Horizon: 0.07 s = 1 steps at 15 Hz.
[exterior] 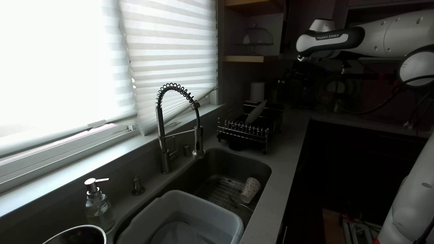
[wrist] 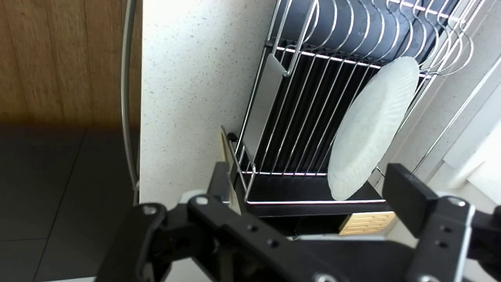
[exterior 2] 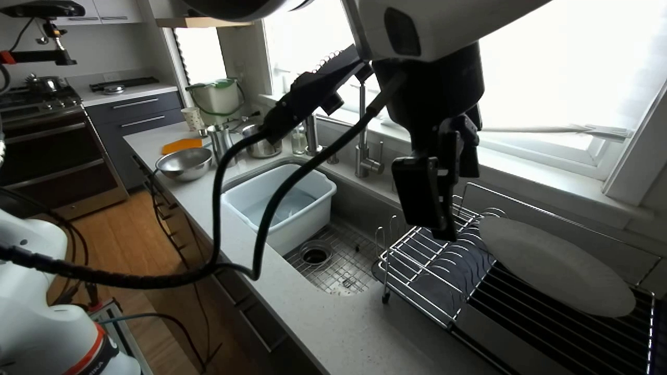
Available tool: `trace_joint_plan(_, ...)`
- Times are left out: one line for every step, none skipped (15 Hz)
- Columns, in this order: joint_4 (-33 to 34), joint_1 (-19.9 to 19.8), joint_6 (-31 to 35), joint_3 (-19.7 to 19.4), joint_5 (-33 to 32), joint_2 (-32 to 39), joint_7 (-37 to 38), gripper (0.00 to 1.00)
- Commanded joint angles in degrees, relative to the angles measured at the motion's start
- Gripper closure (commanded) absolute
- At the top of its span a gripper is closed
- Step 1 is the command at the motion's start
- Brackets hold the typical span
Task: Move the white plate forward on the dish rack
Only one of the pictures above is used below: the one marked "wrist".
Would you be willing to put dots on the steel cutlery holder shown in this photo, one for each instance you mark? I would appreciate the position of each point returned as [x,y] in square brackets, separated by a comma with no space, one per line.
[264,109]

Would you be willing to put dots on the black drip tray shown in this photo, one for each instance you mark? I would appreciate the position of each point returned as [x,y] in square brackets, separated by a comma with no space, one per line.
[305,188]

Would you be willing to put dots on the white paper plate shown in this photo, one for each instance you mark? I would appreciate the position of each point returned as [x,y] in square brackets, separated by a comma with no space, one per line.
[372,129]

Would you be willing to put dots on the wooden knife holder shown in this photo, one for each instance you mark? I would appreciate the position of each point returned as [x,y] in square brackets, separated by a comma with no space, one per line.
[366,223]

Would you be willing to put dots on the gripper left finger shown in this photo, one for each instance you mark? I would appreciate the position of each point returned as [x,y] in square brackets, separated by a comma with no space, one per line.
[219,231]

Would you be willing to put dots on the curved silver metal bar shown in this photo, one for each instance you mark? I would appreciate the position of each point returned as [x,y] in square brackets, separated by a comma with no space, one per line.
[125,98]

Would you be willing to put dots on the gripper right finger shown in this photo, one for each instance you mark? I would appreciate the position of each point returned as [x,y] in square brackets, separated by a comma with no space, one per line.
[415,196]

